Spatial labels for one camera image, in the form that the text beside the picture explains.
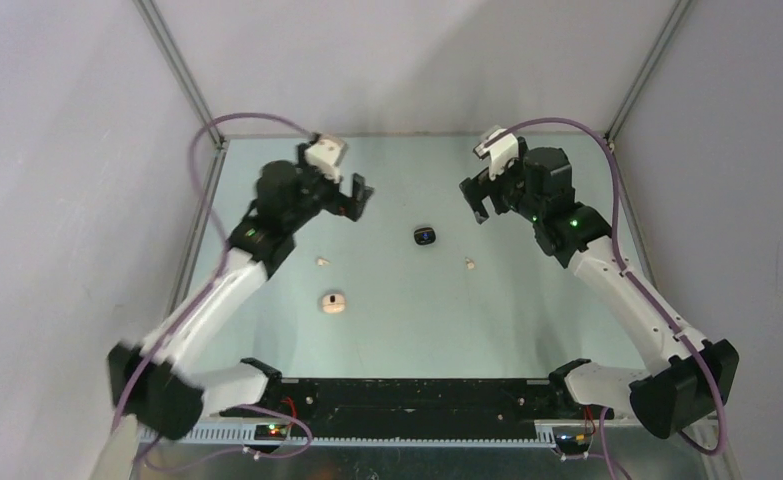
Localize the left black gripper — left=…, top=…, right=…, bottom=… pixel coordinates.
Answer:
left=283, top=144, right=371, bottom=232

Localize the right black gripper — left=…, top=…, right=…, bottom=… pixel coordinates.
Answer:
left=460, top=147, right=543, bottom=224

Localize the black earbud charging case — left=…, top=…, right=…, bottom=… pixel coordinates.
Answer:
left=413, top=226, right=437, bottom=246

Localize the white earbud charging case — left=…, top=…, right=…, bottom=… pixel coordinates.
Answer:
left=320, top=293, right=347, bottom=314

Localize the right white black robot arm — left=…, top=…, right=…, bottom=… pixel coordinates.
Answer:
left=460, top=146, right=740, bottom=439

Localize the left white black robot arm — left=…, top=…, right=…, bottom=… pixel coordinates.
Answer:
left=107, top=160, right=374, bottom=440

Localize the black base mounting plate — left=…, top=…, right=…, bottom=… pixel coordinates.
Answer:
left=258, top=378, right=589, bottom=440

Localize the left controller board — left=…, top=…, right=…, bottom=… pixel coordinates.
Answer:
left=255, top=424, right=291, bottom=441

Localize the controller board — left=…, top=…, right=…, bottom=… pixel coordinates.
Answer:
left=553, top=434, right=594, bottom=461
left=255, top=424, right=291, bottom=441

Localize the right controller board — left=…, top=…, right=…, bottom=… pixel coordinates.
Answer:
left=553, top=434, right=594, bottom=461

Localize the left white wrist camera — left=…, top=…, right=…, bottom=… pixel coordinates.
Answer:
left=303, top=134, right=348, bottom=184

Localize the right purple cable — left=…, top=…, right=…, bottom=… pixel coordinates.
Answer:
left=483, top=117, right=730, bottom=480

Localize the purple cable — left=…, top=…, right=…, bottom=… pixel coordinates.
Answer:
left=110, top=112, right=316, bottom=462
left=483, top=117, right=730, bottom=480

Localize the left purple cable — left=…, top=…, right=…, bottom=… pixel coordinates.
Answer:
left=110, top=112, right=316, bottom=462

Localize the white slotted cable duct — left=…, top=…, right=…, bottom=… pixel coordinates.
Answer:
left=176, top=423, right=556, bottom=448

